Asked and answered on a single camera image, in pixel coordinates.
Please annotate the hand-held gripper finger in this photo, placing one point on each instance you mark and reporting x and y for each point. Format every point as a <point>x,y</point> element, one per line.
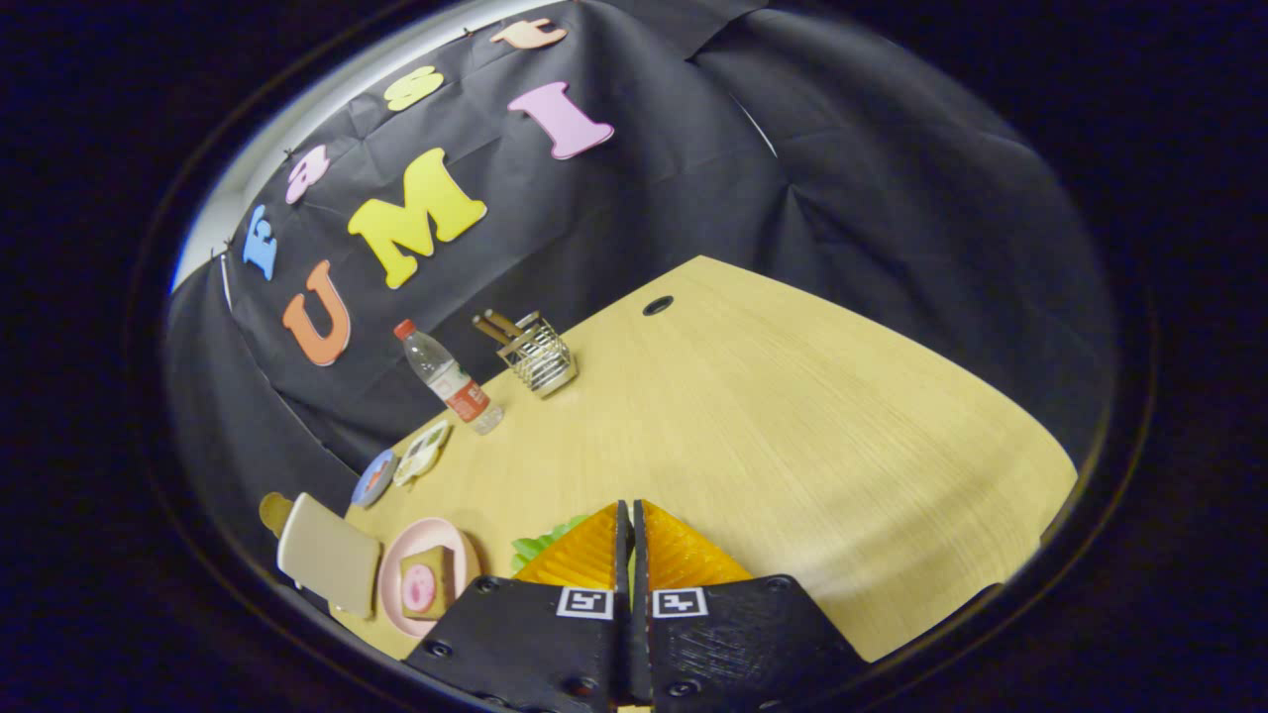
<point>640,564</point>
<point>624,555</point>

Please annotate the blue plate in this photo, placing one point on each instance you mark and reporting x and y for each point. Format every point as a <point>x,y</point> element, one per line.
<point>374,480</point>

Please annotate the green lettuce leaf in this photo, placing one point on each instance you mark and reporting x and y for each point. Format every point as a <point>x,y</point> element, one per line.
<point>540,547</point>

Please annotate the white toaster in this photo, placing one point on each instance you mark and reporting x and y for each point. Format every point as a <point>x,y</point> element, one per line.
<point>327,555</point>

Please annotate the brown toast bread slice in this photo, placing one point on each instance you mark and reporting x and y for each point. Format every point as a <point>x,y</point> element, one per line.
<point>272,512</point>

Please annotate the clear plastic water bottle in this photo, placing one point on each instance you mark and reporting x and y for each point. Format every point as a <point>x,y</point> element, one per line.
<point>451,381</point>

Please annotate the square bread slice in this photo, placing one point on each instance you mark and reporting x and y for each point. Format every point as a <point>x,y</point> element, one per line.
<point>446,574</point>

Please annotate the white compartment tray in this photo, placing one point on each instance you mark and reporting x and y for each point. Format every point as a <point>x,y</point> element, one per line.
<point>421,456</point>

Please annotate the pink ham slice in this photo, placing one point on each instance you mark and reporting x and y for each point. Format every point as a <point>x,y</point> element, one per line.
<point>421,589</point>

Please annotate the pink plate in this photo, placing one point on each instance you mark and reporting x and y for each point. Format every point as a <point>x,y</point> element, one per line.
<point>393,584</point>

